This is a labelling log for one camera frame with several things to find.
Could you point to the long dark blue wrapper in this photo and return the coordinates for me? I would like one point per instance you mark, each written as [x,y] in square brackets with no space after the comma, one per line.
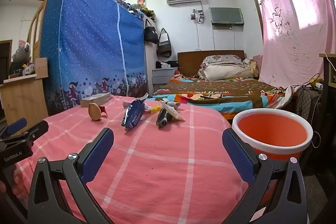
[132,115]

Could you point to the wall-mounted flat television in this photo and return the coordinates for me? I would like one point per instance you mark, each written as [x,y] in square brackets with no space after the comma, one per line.
[226,15]

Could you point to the floral pillow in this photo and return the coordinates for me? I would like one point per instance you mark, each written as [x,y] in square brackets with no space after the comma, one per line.
[223,60]

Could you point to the colourful printed bedsheet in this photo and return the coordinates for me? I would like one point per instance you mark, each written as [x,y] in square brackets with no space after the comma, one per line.
[223,90]

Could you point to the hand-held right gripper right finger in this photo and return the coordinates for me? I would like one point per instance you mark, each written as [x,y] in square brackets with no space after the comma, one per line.
[239,158]

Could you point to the black mesh fan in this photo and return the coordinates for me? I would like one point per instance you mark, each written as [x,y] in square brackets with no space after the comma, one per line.
[307,108]

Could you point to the white carton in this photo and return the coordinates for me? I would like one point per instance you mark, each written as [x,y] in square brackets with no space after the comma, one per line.
[173,112]

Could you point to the grey tote bag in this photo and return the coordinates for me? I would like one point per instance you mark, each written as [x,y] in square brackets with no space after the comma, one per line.
[164,45]

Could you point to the yellow crumpled cloth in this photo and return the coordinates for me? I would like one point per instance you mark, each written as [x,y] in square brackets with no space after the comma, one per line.
[251,67]

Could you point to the person's left hand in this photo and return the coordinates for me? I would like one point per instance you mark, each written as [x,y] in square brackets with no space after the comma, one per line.
[15,182]

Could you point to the pile of clothes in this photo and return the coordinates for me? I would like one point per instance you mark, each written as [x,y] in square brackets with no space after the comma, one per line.
[143,10]

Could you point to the black cloth on nightstand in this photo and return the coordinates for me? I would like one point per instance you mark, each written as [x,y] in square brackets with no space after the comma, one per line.
[172,64]

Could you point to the blue dotted fabric wardrobe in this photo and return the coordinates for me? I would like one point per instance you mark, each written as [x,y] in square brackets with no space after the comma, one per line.
[86,43]

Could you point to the light wooden cabinet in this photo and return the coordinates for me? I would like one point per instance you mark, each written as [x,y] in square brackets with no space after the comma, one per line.
[23,98]

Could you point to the grey plush toy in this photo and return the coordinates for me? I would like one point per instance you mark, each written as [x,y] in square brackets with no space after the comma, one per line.
[21,52]

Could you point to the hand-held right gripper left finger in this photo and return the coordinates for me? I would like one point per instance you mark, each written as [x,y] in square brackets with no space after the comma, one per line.
[98,153]

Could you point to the pink hanging sheet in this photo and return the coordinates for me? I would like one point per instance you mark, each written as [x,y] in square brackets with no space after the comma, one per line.
[294,37]

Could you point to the small yellow wrapper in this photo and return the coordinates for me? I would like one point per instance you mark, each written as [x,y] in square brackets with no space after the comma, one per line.
[156,109]

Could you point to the wooden desk with black frame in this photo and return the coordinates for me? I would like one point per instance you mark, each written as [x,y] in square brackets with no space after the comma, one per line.
[326,82]

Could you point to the wooden bed headboard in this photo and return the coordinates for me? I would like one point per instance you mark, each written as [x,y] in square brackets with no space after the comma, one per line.
[189,61]

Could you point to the pink checked tablecloth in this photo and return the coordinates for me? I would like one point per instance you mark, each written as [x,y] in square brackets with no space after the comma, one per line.
[157,161]

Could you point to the orange bucket with white rim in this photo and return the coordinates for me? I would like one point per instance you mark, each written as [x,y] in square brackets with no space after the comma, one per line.
[270,132]

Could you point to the beige tissue pack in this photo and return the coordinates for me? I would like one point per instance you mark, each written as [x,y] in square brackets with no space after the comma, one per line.
[95,99]

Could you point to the cream pillow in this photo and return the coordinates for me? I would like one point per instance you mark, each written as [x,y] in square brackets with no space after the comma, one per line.
[225,72]

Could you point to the tan oval wooden piece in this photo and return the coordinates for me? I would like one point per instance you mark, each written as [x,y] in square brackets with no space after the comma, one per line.
[94,111]

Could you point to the black handbag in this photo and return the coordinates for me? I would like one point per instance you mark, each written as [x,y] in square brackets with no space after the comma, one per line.
[151,34]

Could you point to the grey nightstand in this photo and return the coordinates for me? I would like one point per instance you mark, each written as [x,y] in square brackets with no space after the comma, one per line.
[164,76]

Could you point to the yellow white power strip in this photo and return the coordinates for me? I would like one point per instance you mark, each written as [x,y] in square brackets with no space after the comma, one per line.
[317,83]

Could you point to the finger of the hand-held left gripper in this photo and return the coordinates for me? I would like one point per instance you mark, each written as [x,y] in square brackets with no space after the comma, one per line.
[35,129]
[15,125]

